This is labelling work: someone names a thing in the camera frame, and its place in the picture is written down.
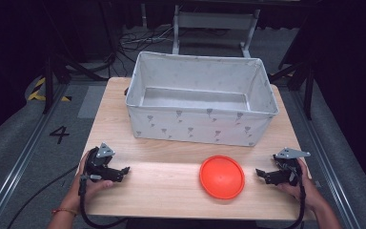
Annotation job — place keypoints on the person's right hand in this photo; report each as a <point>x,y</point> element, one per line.
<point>309,191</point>

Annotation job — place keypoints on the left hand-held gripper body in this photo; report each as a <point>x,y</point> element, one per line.
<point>96,167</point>

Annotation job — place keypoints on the white metal stand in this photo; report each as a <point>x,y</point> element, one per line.
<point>214,20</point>

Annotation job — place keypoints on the orange round plate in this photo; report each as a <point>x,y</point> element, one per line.
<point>222,177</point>

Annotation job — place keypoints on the metal floor rail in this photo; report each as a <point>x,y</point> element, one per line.
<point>327,159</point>
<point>19,165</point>

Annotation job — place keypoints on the person's left hand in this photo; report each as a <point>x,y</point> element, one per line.
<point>90,191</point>

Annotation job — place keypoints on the black tripod stand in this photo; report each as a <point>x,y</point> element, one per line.
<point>48,82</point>
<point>308,92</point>

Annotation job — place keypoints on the white fabric storage box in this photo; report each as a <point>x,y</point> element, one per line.
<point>200,125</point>

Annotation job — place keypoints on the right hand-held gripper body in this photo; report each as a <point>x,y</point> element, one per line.
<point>289,171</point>

